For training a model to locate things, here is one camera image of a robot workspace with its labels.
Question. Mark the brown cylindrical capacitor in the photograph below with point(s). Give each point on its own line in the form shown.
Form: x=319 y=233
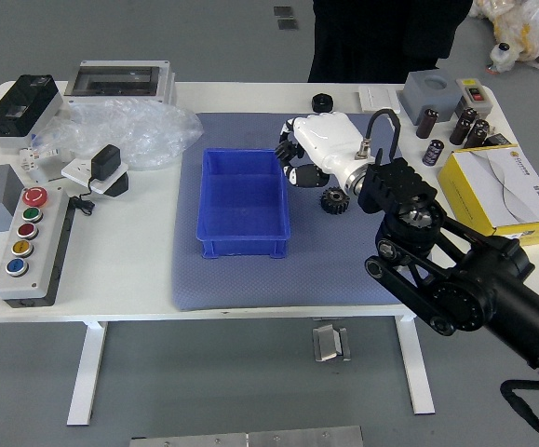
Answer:
x=469 y=113
x=460 y=130
x=426 y=122
x=478 y=133

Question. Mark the big black gear nut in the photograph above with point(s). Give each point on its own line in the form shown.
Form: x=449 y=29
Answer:
x=334 y=203

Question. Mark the yellow and white carton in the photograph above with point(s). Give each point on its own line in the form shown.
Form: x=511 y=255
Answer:
x=506 y=191

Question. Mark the person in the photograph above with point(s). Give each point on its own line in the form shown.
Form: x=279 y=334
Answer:
x=371 y=42

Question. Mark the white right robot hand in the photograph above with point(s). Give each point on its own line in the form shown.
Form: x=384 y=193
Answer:
x=327 y=139

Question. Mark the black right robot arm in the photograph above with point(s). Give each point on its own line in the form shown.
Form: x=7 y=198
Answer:
x=483 y=284

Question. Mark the blue plastic box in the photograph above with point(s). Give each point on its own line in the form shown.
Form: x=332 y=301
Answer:
x=243 y=205

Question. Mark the blue-grey padded mat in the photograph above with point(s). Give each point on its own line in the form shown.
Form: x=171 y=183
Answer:
x=325 y=270

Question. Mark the black-lidded white enclosure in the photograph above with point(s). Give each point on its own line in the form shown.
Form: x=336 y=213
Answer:
x=22 y=109

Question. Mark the white plush toy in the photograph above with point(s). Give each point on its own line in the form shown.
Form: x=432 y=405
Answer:
x=505 y=57

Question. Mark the white table leg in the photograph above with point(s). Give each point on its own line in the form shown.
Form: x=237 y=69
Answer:
x=415 y=372
x=87 y=372

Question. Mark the grey distribution box clear cover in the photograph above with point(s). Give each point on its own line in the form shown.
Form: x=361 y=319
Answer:
x=120 y=83

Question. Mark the grey metal plate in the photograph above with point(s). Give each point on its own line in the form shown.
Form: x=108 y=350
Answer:
x=246 y=438

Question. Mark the grey two-button switch box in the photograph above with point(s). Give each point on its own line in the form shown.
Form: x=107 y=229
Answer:
x=475 y=95

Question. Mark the dark blue cylindrical capacitor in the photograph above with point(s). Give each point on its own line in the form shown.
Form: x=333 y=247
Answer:
x=433 y=152

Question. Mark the grey five-button control box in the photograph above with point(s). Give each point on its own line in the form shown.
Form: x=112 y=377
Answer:
x=27 y=247

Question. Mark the white wall switch plate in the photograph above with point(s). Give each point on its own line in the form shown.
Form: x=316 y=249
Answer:
x=378 y=98

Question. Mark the metal floor bracket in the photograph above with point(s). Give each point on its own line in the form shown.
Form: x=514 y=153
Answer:
x=329 y=343

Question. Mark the white power socket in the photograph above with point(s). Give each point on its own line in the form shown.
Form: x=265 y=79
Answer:
x=76 y=171

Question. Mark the clear plastic bag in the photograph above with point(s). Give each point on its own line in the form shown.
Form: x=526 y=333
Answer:
x=148 y=128

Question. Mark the grey block with round recess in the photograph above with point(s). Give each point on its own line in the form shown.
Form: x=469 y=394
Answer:
x=429 y=95

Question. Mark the small black rectangular part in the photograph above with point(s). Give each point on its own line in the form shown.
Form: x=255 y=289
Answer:
x=499 y=139

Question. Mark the grey floor outlet cover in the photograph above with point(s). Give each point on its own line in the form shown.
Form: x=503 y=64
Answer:
x=287 y=24
x=283 y=11

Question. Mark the black power adapter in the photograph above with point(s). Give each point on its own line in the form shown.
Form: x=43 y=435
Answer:
x=106 y=160

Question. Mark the black round knob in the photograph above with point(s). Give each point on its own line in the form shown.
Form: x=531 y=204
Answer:
x=322 y=101

